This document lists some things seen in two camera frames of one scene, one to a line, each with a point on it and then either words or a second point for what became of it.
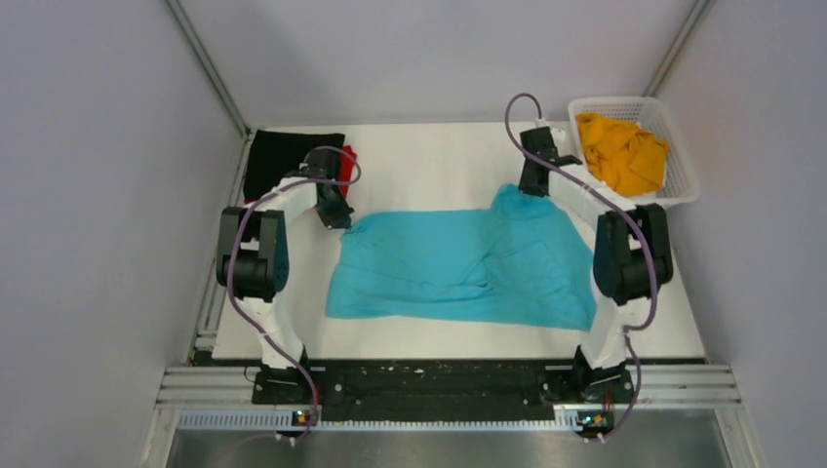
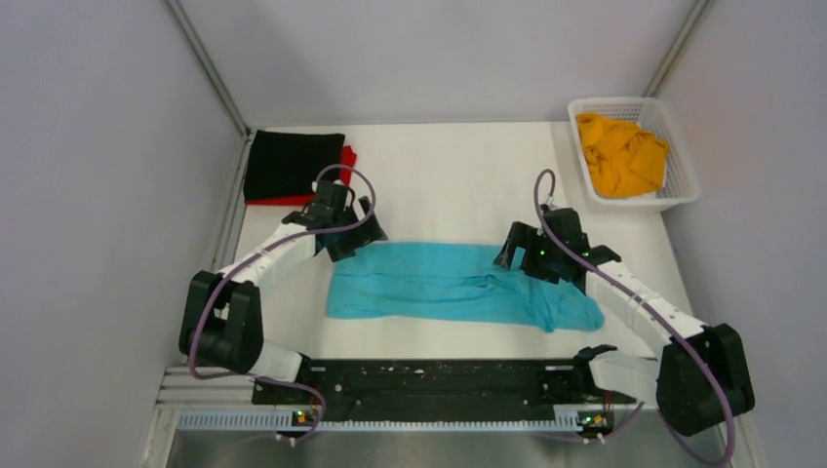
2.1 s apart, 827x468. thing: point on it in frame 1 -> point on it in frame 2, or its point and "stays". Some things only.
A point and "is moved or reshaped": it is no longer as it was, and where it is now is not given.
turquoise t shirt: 516,261 is moved or reshaped
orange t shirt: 622,154 stays
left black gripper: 341,218 -> 364,234
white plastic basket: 653,115 stays
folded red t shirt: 347,167 stays
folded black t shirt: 272,154 stays
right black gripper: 524,186 -> 525,236
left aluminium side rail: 205,326 stays
